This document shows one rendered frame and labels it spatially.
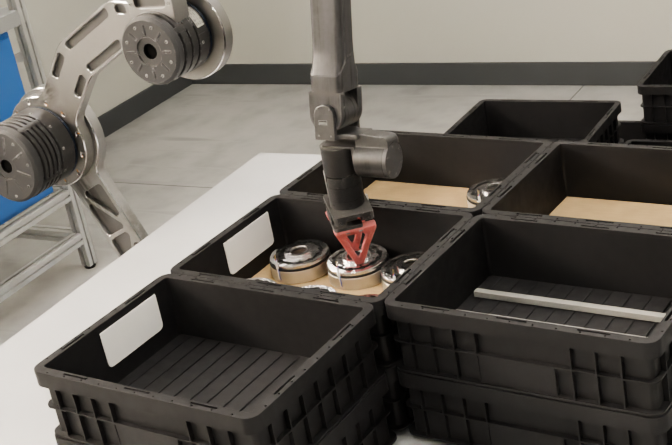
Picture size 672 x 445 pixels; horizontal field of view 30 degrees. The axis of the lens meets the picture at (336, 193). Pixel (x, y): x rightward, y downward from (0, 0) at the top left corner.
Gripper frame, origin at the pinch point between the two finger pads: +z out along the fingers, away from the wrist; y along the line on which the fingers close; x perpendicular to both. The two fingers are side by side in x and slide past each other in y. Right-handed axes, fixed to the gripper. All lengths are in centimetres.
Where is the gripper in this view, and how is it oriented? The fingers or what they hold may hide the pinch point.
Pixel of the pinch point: (356, 252)
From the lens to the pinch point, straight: 205.2
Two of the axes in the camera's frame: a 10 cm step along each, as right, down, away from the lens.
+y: -1.8, -3.7, 9.1
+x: -9.7, 2.2, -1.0
